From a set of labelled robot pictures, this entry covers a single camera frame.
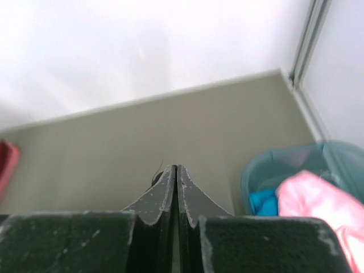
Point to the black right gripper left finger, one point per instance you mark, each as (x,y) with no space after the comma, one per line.
(138,238)

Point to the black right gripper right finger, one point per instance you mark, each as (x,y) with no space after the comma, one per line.
(213,240)

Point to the blue t shirt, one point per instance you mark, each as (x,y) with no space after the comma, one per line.
(264,203)

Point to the folded pink t shirt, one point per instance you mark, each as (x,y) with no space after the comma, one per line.
(13,162)

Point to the teal plastic laundry basket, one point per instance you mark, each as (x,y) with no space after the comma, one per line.
(339,163)

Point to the folded dark red t shirt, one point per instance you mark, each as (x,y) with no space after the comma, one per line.
(5,157)

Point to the right aluminium corner post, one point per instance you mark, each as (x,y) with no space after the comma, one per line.
(314,21)

